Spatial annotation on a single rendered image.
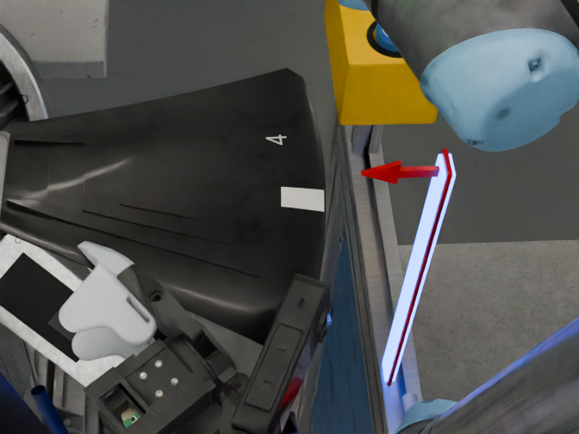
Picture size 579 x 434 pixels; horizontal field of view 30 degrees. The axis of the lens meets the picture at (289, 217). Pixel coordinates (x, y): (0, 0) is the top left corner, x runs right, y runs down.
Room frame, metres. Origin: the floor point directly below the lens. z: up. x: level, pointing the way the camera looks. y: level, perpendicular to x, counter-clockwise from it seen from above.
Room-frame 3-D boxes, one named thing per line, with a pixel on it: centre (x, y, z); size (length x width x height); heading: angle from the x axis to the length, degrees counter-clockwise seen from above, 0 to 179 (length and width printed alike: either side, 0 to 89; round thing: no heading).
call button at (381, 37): (0.76, -0.08, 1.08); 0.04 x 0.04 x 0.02
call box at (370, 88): (0.80, -0.08, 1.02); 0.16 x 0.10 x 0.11; 9
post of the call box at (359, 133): (0.80, -0.08, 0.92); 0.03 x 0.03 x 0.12; 9
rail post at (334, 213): (0.84, -0.07, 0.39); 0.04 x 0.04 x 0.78; 9
